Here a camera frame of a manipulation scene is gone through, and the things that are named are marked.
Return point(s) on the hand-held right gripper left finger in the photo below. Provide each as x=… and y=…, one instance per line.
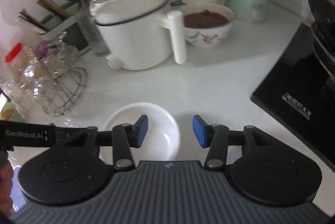
x=141, y=132

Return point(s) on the black wok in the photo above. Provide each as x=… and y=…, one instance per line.
x=323, y=19

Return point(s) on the green white utensil holder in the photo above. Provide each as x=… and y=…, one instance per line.
x=68, y=22

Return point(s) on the purple plastic piece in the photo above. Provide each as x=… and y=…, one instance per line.
x=42, y=49

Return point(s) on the white electric cooking pot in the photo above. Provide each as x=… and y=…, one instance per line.
x=130, y=30

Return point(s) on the glass jar with red lid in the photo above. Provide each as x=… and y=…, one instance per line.
x=17, y=61

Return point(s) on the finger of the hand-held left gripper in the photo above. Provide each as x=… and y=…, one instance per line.
x=68, y=133

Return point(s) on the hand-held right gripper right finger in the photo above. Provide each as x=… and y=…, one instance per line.
x=199, y=132

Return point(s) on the printed bowl with brown food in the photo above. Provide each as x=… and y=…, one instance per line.
x=206, y=25

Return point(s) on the black induction cooktop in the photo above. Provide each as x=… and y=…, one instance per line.
x=293, y=87

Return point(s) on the person's left hand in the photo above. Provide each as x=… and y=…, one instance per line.
x=5, y=187

